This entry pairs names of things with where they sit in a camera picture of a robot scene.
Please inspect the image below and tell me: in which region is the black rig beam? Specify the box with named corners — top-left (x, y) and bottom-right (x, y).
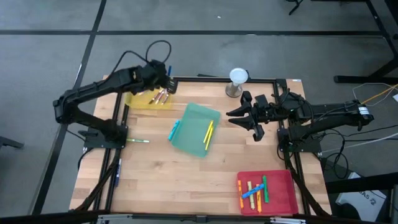
top-left (0, 210), bottom-right (398, 224)

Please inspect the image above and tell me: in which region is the light green highlighter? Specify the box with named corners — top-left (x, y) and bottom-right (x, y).
top-left (247, 180), bottom-right (256, 210)

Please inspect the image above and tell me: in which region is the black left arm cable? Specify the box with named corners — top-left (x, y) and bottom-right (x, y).
top-left (110, 39), bottom-right (173, 80)

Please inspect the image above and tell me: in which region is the black looped cable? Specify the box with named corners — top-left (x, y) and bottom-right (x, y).
top-left (323, 141), bottom-right (349, 182)

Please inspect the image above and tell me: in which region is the yellow-orange thick marker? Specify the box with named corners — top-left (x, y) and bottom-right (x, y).
top-left (256, 183), bottom-right (263, 213)

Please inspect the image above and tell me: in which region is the grey cable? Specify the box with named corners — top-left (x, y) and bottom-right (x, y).
top-left (322, 133), bottom-right (398, 156)

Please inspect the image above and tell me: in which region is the black aluminium table frame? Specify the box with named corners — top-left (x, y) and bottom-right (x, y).
top-left (73, 74), bottom-right (332, 218)

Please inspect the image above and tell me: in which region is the black desk frame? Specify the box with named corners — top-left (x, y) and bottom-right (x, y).
top-left (334, 0), bottom-right (398, 85)

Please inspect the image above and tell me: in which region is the green thick marker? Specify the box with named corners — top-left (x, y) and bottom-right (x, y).
top-left (262, 175), bottom-right (269, 204)

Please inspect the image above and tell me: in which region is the grey floor leg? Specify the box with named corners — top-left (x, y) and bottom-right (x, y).
top-left (0, 136), bottom-right (25, 150)

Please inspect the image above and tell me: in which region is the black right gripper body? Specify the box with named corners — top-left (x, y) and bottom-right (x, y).
top-left (241, 91), bottom-right (280, 142)

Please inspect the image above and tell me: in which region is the yellow translucent plastic bin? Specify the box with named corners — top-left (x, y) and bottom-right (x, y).
top-left (124, 88), bottom-right (173, 110)

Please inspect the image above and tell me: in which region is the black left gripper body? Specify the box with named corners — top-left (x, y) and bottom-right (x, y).
top-left (155, 67), bottom-right (179, 95)

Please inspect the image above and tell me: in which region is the teal thick marker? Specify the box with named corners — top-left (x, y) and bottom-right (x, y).
top-left (167, 119), bottom-right (181, 142)

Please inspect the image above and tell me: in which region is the blue thick marker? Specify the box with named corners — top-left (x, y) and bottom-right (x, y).
top-left (241, 183), bottom-right (266, 200)

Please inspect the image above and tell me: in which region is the red translucent plastic bin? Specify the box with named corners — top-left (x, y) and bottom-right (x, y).
top-left (236, 169), bottom-right (299, 217)

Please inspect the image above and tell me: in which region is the thin white cable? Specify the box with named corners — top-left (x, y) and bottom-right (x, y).
top-left (352, 82), bottom-right (398, 107)

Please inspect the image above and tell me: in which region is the white box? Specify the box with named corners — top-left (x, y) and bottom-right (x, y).
top-left (335, 172), bottom-right (395, 218)

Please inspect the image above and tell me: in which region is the yellow power cable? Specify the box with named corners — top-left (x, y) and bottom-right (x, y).
top-left (362, 84), bottom-right (398, 106)

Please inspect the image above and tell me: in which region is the black floor stand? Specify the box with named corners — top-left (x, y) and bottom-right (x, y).
top-left (285, 0), bottom-right (307, 16)

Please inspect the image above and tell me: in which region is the green translucent plastic bin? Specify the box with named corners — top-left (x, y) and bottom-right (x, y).
top-left (170, 102), bottom-right (222, 159)

